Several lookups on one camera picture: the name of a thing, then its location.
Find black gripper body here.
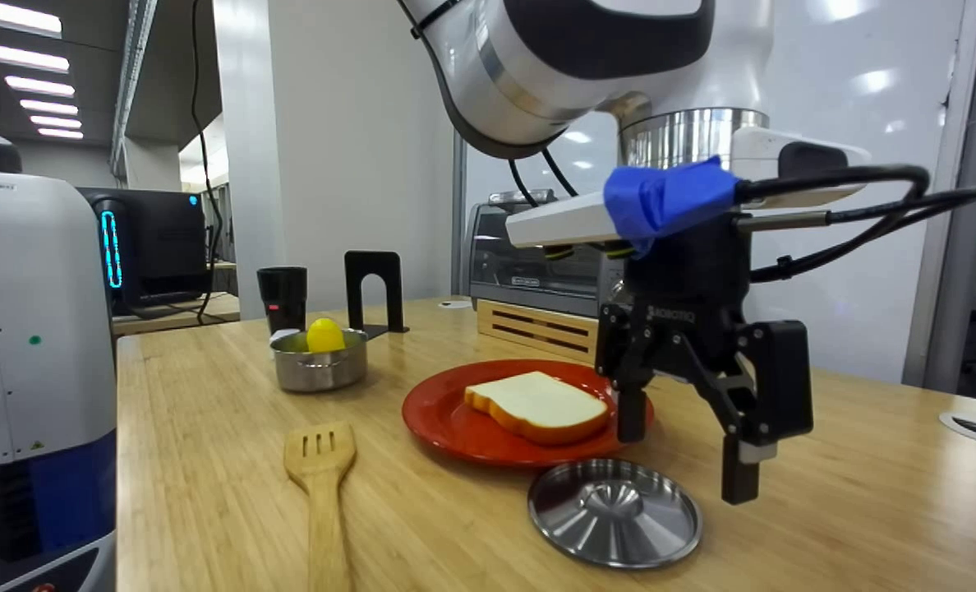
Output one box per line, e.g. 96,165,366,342
613,212,758,368

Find black plastic cup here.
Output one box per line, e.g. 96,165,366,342
254,264,309,336

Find small steel pot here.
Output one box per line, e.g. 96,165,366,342
265,321,386,397

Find wooden slotted spatula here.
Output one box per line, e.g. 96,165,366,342
280,420,363,592

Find toy bread slice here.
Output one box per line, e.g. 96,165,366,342
459,368,610,449

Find red plate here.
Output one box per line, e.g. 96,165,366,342
399,358,658,474

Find yellow banana toy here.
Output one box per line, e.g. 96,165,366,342
303,315,348,358

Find grey toaster oven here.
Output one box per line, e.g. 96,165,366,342
466,194,624,321

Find black monitor cyan light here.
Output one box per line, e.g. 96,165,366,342
76,185,215,315

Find white table grommet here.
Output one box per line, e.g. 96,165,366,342
938,406,976,453

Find white and blue machine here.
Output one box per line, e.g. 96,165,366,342
0,168,123,592

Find steel pot lid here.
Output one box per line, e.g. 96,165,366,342
525,453,708,575

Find wooden slatted stand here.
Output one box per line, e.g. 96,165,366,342
474,296,605,368

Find black arched bracket stand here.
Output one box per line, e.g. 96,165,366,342
343,250,410,336

